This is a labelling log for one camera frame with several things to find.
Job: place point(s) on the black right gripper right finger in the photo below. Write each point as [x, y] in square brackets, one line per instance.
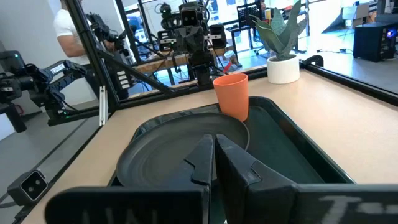
[245, 193]

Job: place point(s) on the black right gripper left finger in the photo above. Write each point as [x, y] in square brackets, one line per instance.
[203, 158]

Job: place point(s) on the dark grey round plate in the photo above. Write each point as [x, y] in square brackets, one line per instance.
[155, 152]

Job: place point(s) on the dark green plastic tray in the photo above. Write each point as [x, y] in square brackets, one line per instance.
[280, 146]

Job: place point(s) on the orange plastic cup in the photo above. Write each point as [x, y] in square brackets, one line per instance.
[231, 96]

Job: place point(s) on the black background robot arm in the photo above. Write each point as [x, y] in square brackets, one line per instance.
[102, 31]
[56, 70]

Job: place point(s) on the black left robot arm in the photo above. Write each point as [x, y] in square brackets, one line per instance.
[202, 74]

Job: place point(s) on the wooden workbench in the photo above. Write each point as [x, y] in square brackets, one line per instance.
[161, 62]

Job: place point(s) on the snake plant in white pot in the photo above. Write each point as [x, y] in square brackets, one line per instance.
[283, 70]

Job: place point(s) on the person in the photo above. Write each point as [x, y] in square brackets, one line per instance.
[66, 28]

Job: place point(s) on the black computer tower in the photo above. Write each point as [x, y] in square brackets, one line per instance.
[370, 43]

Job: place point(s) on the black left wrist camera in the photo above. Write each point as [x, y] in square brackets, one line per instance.
[189, 17]

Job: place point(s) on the black table-level camera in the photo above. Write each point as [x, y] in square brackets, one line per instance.
[31, 186]

